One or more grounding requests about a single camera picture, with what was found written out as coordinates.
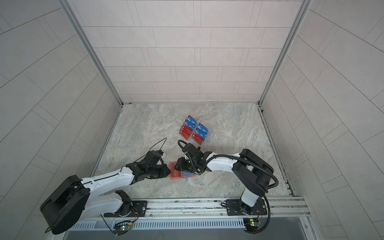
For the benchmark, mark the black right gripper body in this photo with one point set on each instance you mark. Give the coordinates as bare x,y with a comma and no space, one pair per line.
187,165

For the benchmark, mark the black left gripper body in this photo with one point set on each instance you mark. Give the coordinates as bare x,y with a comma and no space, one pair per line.
157,172

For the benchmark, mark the orange card holder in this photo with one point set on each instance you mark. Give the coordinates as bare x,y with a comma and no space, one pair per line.
185,174

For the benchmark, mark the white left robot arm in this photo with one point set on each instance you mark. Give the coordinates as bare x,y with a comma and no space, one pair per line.
76,199

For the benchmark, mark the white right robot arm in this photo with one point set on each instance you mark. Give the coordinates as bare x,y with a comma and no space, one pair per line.
256,175

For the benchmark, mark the right card stack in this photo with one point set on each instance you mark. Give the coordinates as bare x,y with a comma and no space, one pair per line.
200,134

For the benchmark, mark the card stack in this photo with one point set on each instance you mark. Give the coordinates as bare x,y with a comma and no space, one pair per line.
188,127
200,134

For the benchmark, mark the left card stack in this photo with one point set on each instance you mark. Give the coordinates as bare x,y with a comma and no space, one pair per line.
188,127

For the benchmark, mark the left green circuit board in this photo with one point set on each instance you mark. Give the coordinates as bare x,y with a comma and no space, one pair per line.
122,228

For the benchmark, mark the green circuit board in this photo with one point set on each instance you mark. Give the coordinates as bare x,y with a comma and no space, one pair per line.
251,225
122,228

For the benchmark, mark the right green circuit board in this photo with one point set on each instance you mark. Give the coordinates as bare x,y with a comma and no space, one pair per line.
251,225

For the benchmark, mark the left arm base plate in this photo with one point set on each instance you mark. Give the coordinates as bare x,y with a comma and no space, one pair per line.
133,210

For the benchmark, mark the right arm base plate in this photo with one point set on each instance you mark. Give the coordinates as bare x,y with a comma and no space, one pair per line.
237,208

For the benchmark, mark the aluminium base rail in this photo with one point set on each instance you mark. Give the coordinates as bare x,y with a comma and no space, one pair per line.
177,208

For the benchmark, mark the aluminium corner post left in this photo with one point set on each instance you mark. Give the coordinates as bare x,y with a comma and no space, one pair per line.
69,13

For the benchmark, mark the aluminium corner post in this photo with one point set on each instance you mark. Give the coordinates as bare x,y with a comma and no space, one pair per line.
69,13
284,52

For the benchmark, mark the aluminium corner post right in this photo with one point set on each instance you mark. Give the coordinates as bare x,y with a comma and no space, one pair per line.
284,52

